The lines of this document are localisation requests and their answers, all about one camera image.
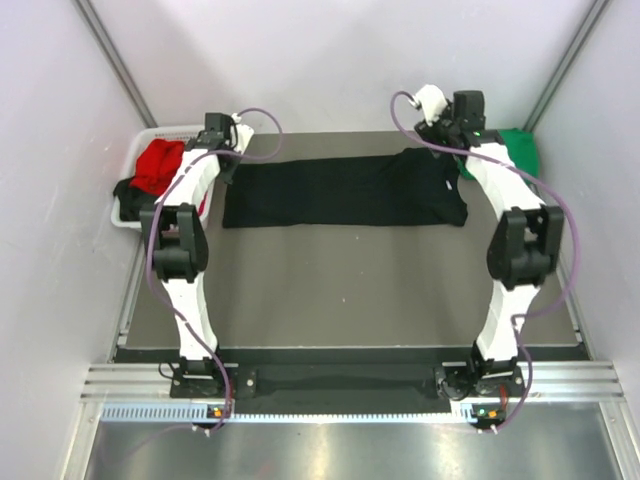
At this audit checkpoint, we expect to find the pink garment in basket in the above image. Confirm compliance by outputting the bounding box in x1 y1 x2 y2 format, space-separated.
198 193 209 217

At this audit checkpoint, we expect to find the black garment in basket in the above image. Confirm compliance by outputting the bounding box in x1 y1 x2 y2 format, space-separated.
113 177 158 222

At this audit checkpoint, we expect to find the black t shirt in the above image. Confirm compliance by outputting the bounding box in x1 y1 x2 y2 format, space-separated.
222 148 468 229

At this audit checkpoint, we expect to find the red t shirt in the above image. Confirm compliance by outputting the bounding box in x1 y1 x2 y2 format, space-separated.
130 139 185 196

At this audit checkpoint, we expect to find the white plastic laundry basket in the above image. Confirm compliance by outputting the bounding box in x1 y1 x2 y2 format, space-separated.
111 125 202 231

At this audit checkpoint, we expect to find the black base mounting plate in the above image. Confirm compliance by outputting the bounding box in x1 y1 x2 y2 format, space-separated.
171 364 524 402

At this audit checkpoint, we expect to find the grey slotted cable duct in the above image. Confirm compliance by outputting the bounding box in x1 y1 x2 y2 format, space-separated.
101 402 506 424

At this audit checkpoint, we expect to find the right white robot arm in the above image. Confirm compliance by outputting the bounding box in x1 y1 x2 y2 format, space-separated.
413 85 565 401

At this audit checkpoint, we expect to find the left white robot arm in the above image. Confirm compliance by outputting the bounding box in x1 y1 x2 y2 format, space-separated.
140 113 239 400

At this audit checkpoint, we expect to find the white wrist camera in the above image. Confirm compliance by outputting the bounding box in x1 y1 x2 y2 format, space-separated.
409 84 448 126
231 113 254 154

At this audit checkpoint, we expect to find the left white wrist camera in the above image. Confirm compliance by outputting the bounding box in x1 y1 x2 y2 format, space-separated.
231 113 254 154

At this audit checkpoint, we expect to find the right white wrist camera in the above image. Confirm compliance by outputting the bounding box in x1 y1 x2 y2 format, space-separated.
409 84 448 126

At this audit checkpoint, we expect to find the green folded t shirt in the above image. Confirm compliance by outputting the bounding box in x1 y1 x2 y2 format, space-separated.
484 128 540 178

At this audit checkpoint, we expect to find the aluminium frame rail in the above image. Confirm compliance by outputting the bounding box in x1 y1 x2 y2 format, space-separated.
81 361 624 402

